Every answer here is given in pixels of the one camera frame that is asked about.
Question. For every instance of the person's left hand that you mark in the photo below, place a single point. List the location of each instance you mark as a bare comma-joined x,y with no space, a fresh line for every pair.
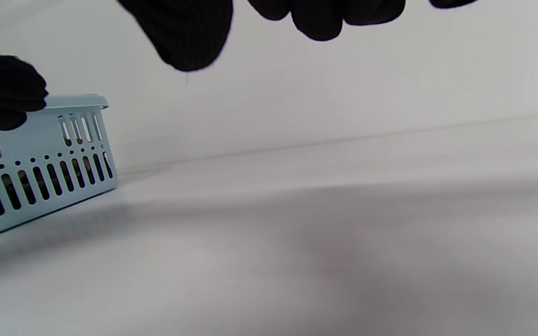
3,88

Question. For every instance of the person's right hand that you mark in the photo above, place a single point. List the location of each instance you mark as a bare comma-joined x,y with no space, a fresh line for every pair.
189,32

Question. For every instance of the light blue plastic basket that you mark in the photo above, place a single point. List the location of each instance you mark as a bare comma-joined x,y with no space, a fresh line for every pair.
40,154

